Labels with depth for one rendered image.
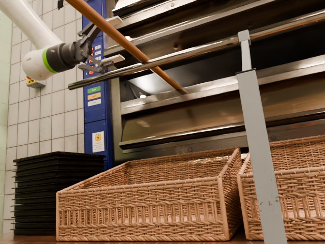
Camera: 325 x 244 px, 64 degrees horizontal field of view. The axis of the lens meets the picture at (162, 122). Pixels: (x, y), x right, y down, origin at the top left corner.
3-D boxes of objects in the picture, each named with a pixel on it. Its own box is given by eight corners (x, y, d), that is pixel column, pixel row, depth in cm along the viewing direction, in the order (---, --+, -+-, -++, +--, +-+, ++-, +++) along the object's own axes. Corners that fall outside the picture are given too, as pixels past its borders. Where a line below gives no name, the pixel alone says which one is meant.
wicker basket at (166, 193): (131, 218, 126) (127, 160, 133) (252, 214, 105) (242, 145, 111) (51, 242, 83) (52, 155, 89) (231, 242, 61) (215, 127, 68)
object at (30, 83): (35, 89, 173) (35, 74, 175) (46, 85, 169) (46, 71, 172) (25, 85, 166) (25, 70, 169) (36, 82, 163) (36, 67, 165)
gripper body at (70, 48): (76, 49, 96) (96, 41, 93) (76, 70, 94) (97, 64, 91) (60, 39, 89) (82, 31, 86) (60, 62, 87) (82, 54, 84)
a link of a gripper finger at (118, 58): (100, 59, 84) (101, 62, 83) (119, 53, 81) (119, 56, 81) (106, 63, 86) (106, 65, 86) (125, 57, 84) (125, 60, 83)
